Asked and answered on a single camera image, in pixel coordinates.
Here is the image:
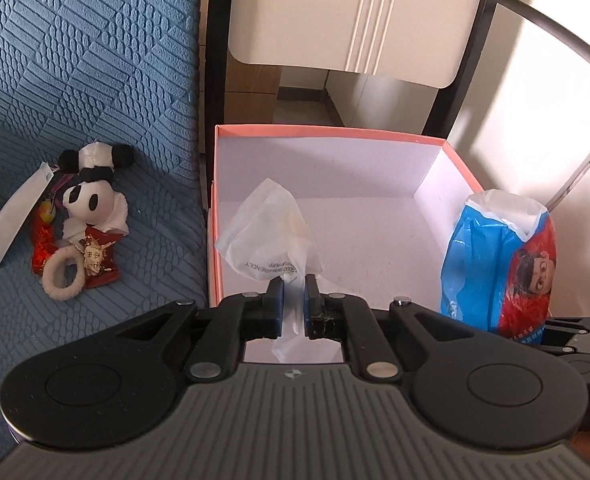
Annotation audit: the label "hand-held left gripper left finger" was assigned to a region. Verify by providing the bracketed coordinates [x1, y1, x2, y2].
[116, 278, 284, 382]

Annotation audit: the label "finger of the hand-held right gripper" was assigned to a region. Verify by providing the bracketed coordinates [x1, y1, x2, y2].
[542, 316, 590, 348]

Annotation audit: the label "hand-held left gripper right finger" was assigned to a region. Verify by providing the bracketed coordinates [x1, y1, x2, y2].
[304, 275, 477, 382]

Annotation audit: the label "white plastic bag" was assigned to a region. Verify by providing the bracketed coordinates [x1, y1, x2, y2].
[214, 178, 324, 364]

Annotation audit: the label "pink cardboard box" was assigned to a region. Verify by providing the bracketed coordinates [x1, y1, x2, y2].
[207, 124, 487, 364]

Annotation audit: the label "blue tissue pack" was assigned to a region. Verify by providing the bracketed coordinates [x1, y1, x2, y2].
[439, 188, 559, 347]

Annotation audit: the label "red pouch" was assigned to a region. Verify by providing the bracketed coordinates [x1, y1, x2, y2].
[30, 200, 122, 290]

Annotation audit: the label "yellow bird toy pink feathers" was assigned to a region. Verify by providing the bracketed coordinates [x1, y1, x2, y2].
[39, 172, 76, 225]

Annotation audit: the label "white face mask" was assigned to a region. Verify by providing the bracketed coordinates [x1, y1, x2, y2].
[0, 161, 56, 284]

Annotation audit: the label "white fluffy hair scrunchie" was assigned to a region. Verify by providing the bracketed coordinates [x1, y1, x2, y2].
[41, 250, 87, 302]

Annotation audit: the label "beige cabinet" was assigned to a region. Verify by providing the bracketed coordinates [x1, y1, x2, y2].
[227, 0, 491, 89]

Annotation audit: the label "black curved metal tube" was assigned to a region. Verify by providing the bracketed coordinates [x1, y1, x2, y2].
[498, 0, 590, 211]

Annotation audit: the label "blue textured sofa cover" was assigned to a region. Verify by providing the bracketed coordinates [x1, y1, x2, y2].
[0, 0, 212, 461]

